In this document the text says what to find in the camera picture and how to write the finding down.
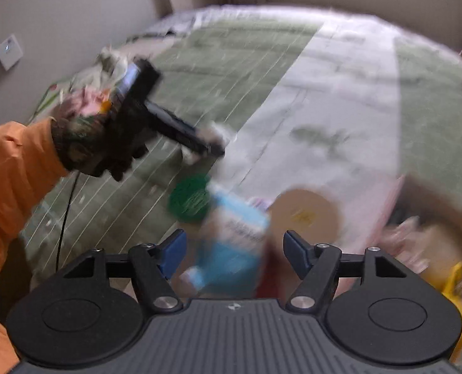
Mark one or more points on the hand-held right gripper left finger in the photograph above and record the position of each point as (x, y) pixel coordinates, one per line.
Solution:
(174, 250)

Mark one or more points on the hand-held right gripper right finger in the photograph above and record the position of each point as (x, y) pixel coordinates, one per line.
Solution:
(296, 254)

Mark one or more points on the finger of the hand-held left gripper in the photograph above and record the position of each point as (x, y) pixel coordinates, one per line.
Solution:
(180, 130)

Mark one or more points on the blue tissue packet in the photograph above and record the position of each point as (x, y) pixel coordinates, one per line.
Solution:
(235, 249)

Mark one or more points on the pink box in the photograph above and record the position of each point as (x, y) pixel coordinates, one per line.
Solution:
(375, 202)

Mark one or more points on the pink checked cloth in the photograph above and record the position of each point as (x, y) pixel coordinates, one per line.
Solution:
(406, 241)

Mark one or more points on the yellow duck toy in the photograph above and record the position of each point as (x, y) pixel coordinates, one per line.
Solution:
(455, 280)

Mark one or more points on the person's left hand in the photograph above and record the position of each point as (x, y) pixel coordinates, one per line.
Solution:
(87, 144)

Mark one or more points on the clear jar with tan contents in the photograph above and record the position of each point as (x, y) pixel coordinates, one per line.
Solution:
(305, 214)

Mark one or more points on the green and white bedsheet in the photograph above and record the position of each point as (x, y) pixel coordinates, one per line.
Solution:
(313, 93)

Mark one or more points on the white wall switch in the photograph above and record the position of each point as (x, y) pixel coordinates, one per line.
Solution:
(9, 51)

